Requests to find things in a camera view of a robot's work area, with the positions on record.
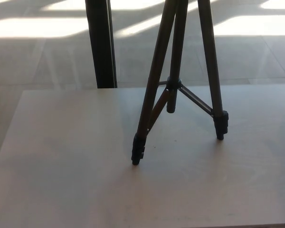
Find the bronze tripod with black fittings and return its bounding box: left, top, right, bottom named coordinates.
left=131, top=0, right=229, bottom=166

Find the black vertical pillar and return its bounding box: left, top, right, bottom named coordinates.
left=85, top=0, right=118, bottom=89

